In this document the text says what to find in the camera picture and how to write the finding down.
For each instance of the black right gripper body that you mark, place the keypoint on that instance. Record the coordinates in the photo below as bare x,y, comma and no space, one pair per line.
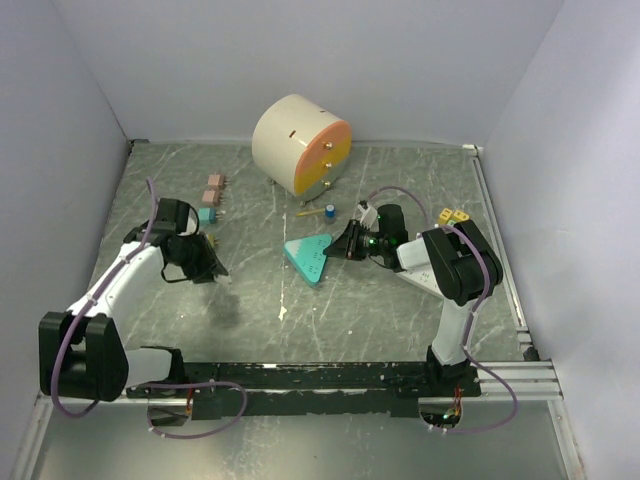
368,244

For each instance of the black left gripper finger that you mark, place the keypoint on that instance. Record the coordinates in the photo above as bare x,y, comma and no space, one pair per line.
211,266
204,278

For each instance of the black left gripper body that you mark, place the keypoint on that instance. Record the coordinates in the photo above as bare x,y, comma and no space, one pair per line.
192,256

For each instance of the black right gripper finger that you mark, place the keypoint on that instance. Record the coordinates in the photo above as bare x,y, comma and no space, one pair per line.
352,230
340,248

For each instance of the teal triangular socket board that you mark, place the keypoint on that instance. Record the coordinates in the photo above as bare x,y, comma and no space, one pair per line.
307,256

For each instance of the teal plug block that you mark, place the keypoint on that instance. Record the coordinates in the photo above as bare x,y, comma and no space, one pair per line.
208,215

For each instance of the pink plug block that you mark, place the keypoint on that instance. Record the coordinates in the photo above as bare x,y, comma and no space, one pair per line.
217,181
212,197

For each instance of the white triangular socket board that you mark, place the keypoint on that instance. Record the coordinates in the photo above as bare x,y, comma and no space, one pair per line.
422,278

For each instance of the blue round socket board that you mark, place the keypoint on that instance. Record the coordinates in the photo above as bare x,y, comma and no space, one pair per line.
450,218

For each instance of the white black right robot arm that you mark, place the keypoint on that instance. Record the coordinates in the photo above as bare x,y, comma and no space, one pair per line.
463,266

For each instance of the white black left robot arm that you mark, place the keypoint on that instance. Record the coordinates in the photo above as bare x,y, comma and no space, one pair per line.
81,354

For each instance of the yellow marker pen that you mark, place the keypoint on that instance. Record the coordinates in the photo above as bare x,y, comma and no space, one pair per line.
309,212

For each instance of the round beige drawer cabinet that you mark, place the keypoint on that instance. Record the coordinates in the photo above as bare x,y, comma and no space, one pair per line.
301,146

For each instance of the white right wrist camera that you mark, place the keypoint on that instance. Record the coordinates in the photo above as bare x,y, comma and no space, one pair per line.
368,214

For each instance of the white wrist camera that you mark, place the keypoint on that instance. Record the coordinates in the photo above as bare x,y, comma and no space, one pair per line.
191,228
368,214

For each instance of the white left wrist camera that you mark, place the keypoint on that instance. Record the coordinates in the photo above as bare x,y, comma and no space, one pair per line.
191,228

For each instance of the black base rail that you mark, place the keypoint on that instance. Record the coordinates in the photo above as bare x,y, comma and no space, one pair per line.
335,388

